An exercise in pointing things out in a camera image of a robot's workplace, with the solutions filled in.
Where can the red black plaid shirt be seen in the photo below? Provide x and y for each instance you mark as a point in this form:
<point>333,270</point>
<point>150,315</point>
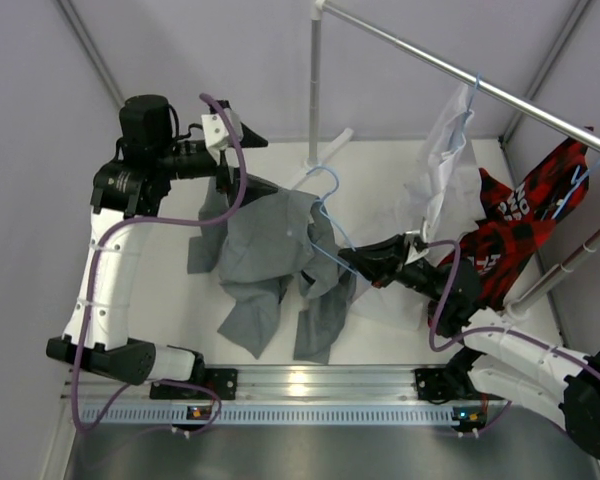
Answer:
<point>518,220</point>

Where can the silver clothes rack rail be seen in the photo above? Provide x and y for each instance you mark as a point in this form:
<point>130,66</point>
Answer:
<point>519,104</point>

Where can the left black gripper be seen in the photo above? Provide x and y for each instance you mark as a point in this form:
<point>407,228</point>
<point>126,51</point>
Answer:
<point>246,138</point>

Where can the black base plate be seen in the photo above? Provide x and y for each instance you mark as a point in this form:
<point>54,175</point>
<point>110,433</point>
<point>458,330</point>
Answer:
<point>432,386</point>
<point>222,381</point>

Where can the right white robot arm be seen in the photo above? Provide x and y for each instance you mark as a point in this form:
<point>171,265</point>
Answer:
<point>495,357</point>

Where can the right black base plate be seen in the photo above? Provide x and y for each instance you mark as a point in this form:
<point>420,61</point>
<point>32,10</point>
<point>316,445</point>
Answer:
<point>432,386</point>

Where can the white rack upright post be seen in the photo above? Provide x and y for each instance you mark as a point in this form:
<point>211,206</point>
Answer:
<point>314,87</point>

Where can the blue hanger under white shirt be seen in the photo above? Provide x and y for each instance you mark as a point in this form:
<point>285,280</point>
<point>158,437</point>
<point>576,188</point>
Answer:
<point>474,91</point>

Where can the grey button shirt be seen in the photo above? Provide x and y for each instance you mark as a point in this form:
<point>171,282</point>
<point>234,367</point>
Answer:
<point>258,252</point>

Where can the aluminium mounting rail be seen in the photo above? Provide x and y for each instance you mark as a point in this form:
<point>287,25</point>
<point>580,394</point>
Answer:
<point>294,384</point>

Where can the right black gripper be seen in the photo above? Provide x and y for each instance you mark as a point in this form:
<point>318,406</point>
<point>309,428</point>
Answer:
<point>380,263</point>

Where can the white rack foot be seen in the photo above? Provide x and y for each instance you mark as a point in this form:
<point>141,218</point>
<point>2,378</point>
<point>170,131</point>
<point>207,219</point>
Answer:
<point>323,158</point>

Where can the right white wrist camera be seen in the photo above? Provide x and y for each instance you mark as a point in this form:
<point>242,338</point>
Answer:
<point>416,246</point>

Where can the light blue hanger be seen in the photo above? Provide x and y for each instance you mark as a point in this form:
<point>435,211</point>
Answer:
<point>321,203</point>

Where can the blue hanger under red shirt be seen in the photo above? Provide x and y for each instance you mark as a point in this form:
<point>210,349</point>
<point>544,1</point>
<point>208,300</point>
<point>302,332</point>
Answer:
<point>576,180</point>

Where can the white hanging shirt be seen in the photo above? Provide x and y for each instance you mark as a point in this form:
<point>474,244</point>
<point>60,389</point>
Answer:
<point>438,194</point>

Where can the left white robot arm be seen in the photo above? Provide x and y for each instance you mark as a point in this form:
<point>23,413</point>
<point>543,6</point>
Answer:
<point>127,193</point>

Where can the slotted grey cable duct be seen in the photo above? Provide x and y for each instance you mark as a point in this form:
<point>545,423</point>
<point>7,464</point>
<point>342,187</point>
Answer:
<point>384,415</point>

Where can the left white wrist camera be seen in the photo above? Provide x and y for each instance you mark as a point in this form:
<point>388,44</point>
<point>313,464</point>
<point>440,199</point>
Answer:
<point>216,134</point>

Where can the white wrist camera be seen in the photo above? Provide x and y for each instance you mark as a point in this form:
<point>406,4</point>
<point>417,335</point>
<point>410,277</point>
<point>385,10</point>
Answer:
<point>216,134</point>
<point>416,246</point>

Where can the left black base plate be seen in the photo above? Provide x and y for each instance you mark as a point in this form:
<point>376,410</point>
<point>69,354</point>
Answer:
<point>222,381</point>

